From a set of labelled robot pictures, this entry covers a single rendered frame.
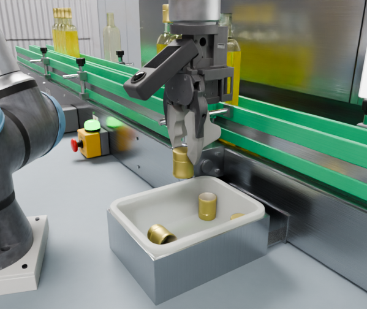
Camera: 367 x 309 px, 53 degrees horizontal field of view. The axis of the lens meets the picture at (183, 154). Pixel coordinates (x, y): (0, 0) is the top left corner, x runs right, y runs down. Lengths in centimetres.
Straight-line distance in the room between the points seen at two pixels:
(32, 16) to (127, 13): 92
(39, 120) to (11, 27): 345
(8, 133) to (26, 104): 8
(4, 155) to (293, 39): 61
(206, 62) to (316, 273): 38
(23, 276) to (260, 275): 36
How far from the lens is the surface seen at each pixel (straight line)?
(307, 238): 68
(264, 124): 71
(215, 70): 56
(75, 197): 88
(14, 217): 64
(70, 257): 69
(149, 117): 88
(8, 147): 61
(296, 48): 86
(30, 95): 69
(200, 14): 54
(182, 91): 56
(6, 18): 411
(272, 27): 91
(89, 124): 108
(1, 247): 64
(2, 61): 71
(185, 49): 54
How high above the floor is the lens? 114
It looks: 21 degrees down
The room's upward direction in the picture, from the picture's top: straight up
